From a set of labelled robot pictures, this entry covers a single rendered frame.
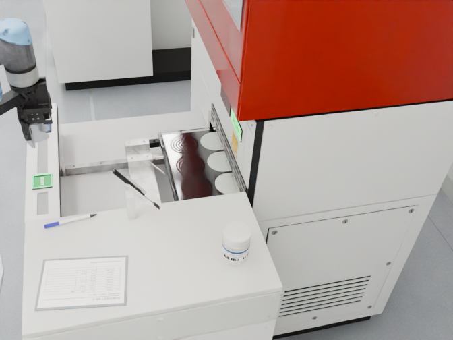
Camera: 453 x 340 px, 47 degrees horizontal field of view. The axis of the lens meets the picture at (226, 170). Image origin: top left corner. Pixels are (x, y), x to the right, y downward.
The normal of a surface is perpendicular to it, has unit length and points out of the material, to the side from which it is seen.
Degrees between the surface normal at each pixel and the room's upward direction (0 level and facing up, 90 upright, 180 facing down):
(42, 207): 0
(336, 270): 90
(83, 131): 0
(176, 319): 90
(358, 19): 90
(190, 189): 0
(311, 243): 90
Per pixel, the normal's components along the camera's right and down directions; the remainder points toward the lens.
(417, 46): 0.25, 0.67
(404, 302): 0.06, -0.74
